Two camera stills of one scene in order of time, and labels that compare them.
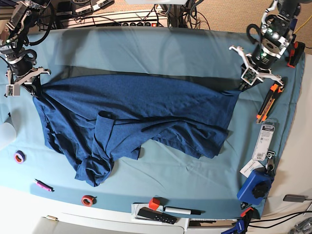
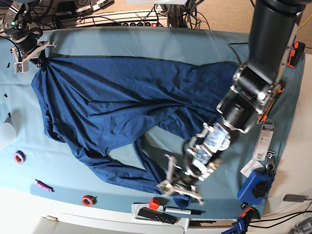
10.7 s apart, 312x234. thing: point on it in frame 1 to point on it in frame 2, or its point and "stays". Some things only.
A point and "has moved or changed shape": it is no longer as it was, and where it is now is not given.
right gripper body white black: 251,74 to 170,186
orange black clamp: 295,53 stays
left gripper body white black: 13,87 to 22,65
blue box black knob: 256,187 stays
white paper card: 250,165 stays
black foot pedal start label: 82,9 stays
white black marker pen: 183,210 stays
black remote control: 149,213 stays
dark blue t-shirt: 95,119 has moved or changed shape
